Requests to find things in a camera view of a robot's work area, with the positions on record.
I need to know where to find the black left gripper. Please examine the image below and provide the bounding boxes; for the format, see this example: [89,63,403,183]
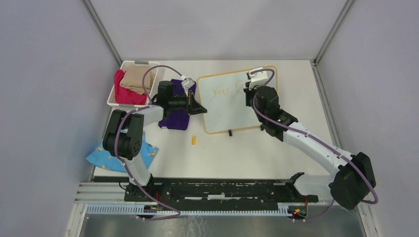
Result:
[168,90,207,116]

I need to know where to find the yellow framed whiteboard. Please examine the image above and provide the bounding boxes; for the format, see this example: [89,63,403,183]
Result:
[196,65,278,134]

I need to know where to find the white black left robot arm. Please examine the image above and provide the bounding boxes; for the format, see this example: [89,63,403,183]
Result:
[102,78,207,201]

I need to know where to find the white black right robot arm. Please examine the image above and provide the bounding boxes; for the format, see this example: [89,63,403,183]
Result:
[244,86,378,210]

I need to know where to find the purple towel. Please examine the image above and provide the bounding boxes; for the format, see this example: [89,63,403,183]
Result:
[158,79,190,131]

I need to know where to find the beige cloth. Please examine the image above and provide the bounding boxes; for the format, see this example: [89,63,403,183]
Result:
[120,65,155,94]

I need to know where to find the pink cloth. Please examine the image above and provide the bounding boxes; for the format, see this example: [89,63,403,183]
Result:
[114,70,147,105]

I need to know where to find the blue cartoon cloth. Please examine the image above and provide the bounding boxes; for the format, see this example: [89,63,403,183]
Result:
[86,131,159,173]

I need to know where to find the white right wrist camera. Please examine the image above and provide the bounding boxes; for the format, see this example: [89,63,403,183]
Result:
[246,67,269,90]

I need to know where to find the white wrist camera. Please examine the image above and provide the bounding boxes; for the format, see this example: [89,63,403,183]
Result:
[181,78,196,96]
[246,67,269,90]

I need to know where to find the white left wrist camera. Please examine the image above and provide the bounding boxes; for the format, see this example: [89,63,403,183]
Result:
[181,78,196,96]

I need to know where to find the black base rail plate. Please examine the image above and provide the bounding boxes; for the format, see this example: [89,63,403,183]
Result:
[124,177,319,212]

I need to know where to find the white toothed cable duct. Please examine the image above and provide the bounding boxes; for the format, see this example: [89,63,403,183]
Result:
[86,204,291,217]

